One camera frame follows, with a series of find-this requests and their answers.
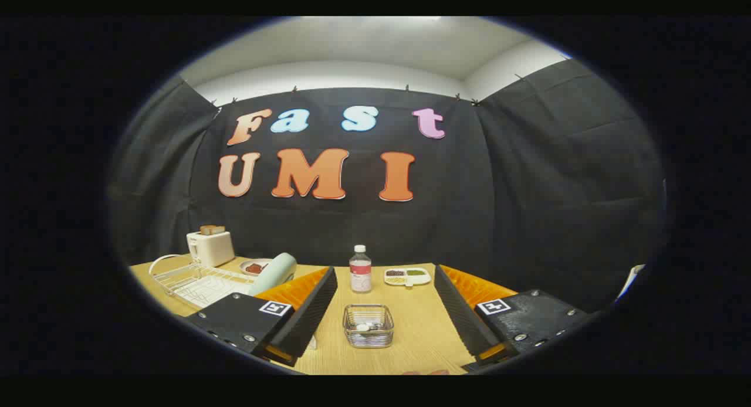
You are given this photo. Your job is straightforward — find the small plate with red food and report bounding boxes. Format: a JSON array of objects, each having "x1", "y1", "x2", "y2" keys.
[{"x1": 239, "y1": 258, "x2": 274, "y2": 276}]

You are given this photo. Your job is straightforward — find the white toaster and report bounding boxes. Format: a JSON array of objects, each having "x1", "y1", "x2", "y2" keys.
[{"x1": 187, "y1": 230, "x2": 235, "y2": 268}]

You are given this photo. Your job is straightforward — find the white wire dish rack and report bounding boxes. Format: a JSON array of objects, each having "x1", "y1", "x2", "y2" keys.
[{"x1": 148, "y1": 254, "x2": 259, "y2": 309}]

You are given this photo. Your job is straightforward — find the white divided sauce dish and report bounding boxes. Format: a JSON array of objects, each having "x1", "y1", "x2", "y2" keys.
[{"x1": 384, "y1": 267, "x2": 432, "y2": 287}]

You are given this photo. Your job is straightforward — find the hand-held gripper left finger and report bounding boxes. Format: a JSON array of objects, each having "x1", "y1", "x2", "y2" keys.
[{"x1": 185, "y1": 266, "x2": 339, "y2": 367}]

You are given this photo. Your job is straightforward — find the metal wire basket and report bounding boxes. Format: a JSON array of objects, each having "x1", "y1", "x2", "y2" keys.
[{"x1": 343, "y1": 304, "x2": 395, "y2": 349}]

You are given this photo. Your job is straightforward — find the mint green plate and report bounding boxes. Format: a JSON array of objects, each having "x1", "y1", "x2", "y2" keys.
[{"x1": 249, "y1": 253, "x2": 297, "y2": 296}]

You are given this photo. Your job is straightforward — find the black backdrop cloth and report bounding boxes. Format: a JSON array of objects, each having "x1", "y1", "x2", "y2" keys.
[{"x1": 109, "y1": 58, "x2": 667, "y2": 314}]

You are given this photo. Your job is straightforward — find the clear bottle red label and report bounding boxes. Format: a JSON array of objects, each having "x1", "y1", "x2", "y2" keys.
[{"x1": 350, "y1": 245, "x2": 373, "y2": 294}]

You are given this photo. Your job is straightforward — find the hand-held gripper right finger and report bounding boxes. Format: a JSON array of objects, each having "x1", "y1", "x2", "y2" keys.
[{"x1": 433, "y1": 264, "x2": 590, "y2": 367}]

